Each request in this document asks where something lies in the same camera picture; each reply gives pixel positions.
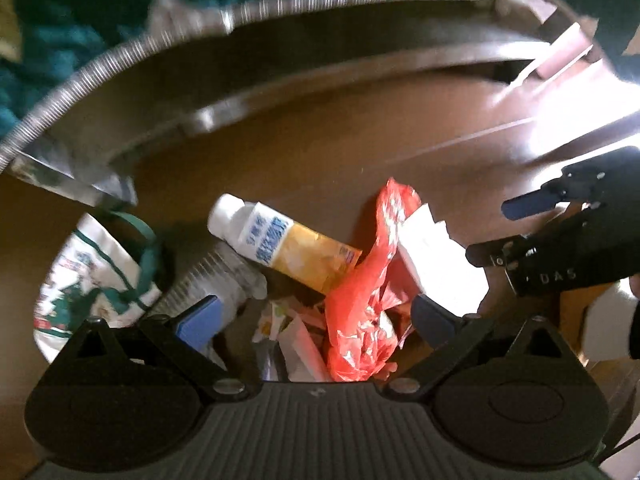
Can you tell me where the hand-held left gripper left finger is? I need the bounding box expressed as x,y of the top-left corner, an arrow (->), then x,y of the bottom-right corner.
60,295 -> 251,403

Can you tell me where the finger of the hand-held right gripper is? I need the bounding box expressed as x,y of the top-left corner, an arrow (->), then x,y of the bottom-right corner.
466,210 -> 596,268
501,160 -> 608,221

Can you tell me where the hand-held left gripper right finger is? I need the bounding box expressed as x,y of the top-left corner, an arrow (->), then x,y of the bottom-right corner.
387,294 -> 576,403

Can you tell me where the clear ribbed plastic container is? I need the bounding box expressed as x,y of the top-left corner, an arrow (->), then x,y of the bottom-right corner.
150,240 -> 271,351

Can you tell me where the white paper carton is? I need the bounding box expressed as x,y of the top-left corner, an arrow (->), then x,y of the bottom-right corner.
395,203 -> 490,318

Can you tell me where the red plastic bag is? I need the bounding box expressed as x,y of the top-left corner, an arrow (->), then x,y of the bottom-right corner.
324,177 -> 426,383

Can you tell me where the white and yellow plastic bottle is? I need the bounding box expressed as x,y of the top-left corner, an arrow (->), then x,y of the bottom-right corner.
207,193 -> 363,295

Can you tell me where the printed white and green tote bag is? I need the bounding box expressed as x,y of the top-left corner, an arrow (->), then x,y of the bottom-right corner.
32,210 -> 166,363

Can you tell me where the small printed snack packet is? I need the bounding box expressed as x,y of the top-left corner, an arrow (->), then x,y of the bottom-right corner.
252,300 -> 291,343

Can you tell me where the white rounded object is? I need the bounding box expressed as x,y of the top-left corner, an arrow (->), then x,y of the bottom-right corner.
582,280 -> 640,366

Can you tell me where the small white paper box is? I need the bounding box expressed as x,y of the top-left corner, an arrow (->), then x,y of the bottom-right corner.
277,315 -> 333,383

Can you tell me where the shiny metal leg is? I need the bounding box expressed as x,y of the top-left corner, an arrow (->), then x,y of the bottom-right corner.
10,150 -> 138,208

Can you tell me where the teal fuzzy blanket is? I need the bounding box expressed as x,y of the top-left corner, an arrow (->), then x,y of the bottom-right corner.
0,0 -> 640,126

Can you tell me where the curved chrome frame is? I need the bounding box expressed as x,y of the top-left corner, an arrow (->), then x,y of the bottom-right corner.
0,0 -> 601,171

